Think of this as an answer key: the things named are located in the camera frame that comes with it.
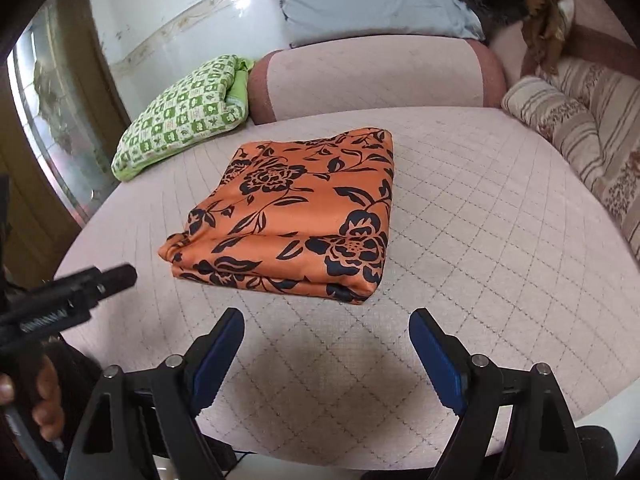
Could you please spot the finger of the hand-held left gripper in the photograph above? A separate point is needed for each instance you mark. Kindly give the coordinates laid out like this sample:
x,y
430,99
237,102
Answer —
x,y
112,280

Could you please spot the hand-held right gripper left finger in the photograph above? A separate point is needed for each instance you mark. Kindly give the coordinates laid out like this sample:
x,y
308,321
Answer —
x,y
215,360

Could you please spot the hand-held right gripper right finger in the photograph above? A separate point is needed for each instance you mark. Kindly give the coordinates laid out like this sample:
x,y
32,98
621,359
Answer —
x,y
437,360

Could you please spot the orange floral shirt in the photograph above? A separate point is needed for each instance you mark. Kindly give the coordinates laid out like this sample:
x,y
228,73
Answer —
x,y
300,210

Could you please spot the person's left hand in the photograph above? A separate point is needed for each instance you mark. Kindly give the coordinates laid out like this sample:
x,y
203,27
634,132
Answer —
x,y
50,400

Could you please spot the stained glass door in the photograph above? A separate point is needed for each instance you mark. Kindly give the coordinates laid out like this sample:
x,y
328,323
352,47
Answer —
x,y
50,160

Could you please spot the green checked pillow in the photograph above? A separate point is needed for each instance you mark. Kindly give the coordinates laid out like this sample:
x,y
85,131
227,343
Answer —
x,y
175,120

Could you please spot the large striped cushion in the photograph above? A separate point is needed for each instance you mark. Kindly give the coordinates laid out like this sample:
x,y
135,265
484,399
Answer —
x,y
615,160

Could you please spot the small striped cushion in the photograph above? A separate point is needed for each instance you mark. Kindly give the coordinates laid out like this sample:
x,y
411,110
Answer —
x,y
545,110

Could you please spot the pink bolster cushion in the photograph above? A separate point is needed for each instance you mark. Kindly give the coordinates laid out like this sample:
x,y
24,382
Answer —
x,y
375,75

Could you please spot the brown patterned cloth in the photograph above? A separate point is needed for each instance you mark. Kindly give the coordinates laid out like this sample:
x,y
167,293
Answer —
x,y
545,15

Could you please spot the grey pillow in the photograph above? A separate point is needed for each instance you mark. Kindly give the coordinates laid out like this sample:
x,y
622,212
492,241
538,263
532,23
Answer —
x,y
370,0

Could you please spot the pink sofa backrest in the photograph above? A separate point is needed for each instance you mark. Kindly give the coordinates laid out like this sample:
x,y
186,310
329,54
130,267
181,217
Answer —
x,y
595,25

